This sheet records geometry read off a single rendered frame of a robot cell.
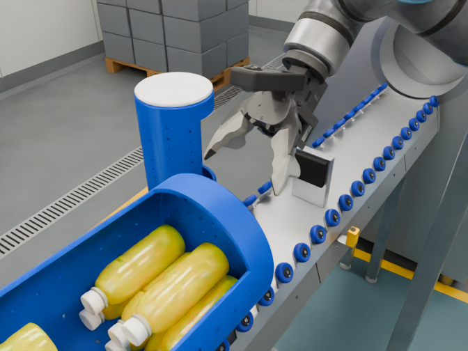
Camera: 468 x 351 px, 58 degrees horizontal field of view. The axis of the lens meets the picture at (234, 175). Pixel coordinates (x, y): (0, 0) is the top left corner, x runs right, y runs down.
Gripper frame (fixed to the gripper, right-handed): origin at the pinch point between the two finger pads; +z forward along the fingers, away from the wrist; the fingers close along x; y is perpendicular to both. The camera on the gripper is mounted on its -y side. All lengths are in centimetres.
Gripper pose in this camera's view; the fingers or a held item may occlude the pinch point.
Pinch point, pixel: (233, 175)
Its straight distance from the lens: 61.0
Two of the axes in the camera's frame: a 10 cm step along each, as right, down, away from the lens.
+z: -4.9, 8.7, -0.5
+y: 5.4, 3.4, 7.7
